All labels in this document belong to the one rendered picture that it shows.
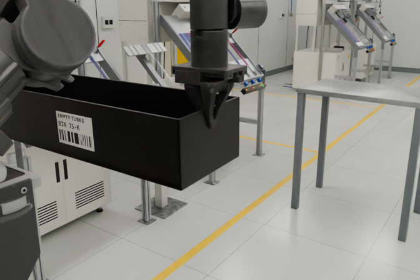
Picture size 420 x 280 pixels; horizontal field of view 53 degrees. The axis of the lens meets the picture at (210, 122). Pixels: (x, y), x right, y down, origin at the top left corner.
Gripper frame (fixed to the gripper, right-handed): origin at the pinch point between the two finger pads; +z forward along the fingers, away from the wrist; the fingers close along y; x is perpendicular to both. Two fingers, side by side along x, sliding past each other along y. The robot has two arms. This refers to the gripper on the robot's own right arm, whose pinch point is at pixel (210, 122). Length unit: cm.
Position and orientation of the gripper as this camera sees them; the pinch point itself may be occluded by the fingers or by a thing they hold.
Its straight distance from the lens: 66.9
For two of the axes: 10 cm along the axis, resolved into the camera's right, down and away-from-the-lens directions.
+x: -5.6, 2.3, -8.0
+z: 0.1, 9.6, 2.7
